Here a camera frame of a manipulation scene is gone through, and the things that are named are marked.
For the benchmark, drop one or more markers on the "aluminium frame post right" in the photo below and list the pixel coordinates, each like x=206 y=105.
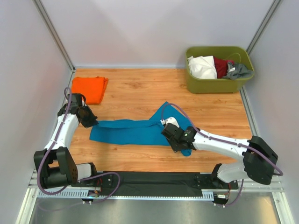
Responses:
x=263 y=25

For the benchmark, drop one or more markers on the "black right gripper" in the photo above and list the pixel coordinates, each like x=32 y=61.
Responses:
x=175 y=148

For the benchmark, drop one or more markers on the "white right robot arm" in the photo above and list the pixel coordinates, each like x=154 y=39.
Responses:
x=255 y=159

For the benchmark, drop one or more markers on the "aluminium front rail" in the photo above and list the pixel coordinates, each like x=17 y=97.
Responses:
x=218 y=195

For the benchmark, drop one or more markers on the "white t-shirt with green stripe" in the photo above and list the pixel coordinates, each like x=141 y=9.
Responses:
x=202 y=67

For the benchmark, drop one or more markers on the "grey t-shirt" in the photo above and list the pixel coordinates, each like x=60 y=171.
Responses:
x=236 y=71

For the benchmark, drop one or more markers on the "aluminium frame post left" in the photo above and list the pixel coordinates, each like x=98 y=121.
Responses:
x=47 y=20

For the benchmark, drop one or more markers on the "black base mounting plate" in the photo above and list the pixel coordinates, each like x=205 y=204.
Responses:
x=154 y=184

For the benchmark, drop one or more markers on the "folded orange t-shirt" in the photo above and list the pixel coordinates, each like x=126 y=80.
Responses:
x=93 y=88

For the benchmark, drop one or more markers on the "dark red t-shirt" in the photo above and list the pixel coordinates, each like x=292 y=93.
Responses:
x=221 y=66

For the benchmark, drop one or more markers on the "green plastic laundry basket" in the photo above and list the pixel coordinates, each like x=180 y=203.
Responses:
x=237 y=54

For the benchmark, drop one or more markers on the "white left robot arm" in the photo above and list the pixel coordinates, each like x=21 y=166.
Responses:
x=54 y=164

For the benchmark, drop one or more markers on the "aluminium frame post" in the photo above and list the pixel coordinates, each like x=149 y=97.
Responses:
x=47 y=20
x=263 y=25

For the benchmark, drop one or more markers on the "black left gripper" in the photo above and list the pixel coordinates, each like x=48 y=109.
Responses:
x=92 y=122

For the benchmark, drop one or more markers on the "blue t-shirt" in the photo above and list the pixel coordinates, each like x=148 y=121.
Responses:
x=138 y=132

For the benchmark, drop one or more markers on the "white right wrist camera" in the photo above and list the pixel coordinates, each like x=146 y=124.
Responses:
x=170 y=120

